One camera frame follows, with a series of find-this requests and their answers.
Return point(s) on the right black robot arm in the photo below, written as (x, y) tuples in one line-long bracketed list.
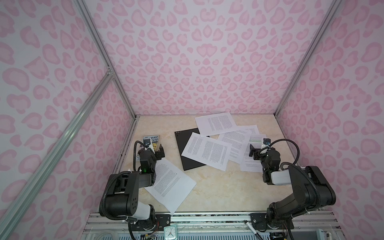
[(311, 190)]

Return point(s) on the white printed sheet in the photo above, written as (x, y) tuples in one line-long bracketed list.
[(216, 124), (172, 186), (208, 151), (239, 141)]

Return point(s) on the small white desk clock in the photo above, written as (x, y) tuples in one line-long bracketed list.
[(170, 233)]

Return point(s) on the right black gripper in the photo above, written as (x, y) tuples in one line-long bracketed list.
[(259, 152)]

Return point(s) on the white printed sheet back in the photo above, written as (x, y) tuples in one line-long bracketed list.
[(216, 124)]

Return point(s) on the aluminium diagonal frame bar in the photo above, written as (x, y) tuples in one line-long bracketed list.
[(21, 204)]

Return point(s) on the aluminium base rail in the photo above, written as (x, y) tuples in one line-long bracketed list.
[(318, 225)]

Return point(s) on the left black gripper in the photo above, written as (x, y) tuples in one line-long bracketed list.
[(154, 151)]

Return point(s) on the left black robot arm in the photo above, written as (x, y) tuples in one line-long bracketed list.
[(120, 200)]

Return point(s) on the white sheet green header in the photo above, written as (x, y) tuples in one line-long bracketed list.
[(249, 164)]

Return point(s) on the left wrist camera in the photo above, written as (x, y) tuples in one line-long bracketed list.
[(147, 142)]

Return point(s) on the colourful paperback book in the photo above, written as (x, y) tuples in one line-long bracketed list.
[(155, 140)]

